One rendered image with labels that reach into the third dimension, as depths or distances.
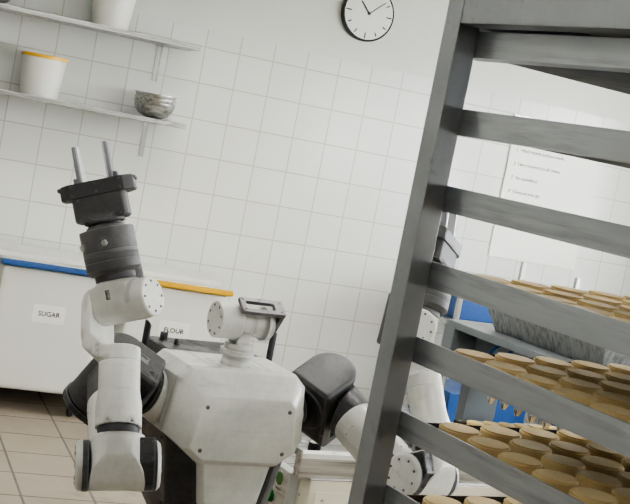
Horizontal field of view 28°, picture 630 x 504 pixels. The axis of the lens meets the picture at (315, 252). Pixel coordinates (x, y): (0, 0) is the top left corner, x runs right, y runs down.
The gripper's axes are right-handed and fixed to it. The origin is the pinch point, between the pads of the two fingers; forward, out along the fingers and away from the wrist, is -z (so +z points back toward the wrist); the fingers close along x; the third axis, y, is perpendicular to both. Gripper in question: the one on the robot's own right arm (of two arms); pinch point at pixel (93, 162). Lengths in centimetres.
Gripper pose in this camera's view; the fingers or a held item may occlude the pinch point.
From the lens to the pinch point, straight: 205.9
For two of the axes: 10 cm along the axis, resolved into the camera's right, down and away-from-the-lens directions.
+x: 9.8, -2.0, 0.0
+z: 2.0, 9.8, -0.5
